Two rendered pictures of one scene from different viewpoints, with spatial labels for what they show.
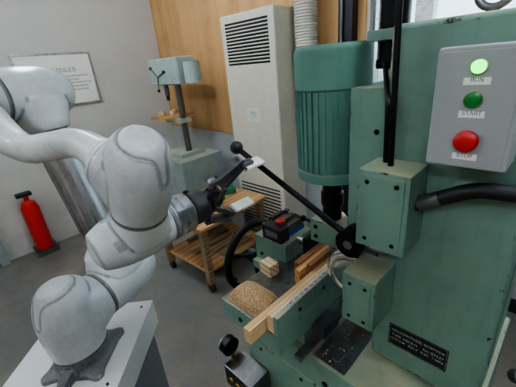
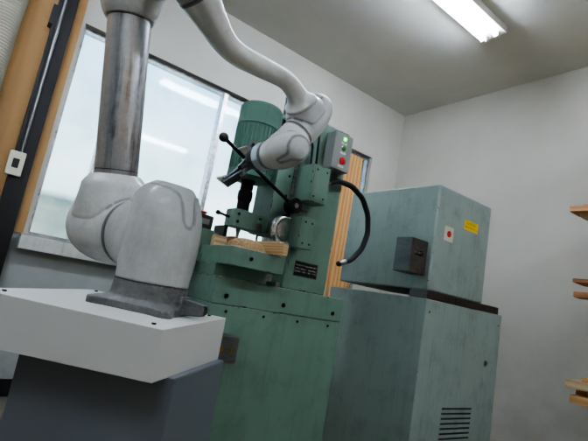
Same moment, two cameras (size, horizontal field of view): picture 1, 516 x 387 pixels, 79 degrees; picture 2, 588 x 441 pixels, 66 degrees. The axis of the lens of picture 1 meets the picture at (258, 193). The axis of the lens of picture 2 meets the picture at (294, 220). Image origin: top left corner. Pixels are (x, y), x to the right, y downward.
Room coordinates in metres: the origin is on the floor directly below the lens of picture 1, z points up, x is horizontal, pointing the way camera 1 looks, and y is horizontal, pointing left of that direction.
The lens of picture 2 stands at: (0.31, 1.51, 0.77)
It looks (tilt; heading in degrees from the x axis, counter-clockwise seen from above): 10 degrees up; 278
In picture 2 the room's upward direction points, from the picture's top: 10 degrees clockwise
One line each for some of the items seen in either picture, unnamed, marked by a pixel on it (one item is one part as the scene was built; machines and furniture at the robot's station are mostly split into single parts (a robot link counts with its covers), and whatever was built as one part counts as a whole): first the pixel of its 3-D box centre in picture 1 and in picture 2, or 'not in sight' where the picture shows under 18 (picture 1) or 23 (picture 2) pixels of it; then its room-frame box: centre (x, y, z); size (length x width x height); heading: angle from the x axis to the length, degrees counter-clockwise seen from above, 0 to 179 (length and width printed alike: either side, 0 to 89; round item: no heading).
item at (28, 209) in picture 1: (35, 223); not in sight; (2.64, 2.06, 0.30); 0.19 x 0.18 x 0.60; 44
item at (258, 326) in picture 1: (320, 272); (241, 248); (0.73, -0.15, 0.92); 0.58 x 0.02 x 0.04; 133
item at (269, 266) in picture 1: (269, 266); (219, 241); (0.78, -0.01, 0.92); 0.05 x 0.04 x 0.04; 36
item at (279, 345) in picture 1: (304, 262); (206, 255); (0.85, -0.13, 0.87); 0.61 x 0.30 x 0.06; 133
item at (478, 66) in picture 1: (478, 66); not in sight; (0.41, -0.29, 1.46); 0.02 x 0.01 x 0.02; 43
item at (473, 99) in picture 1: (473, 99); not in sight; (0.41, -0.29, 1.42); 0.02 x 0.01 x 0.02; 43
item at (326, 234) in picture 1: (338, 233); (244, 222); (0.75, -0.21, 1.03); 0.14 x 0.07 x 0.09; 43
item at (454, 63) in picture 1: (477, 107); (338, 153); (0.44, -0.31, 1.40); 0.10 x 0.06 x 0.16; 43
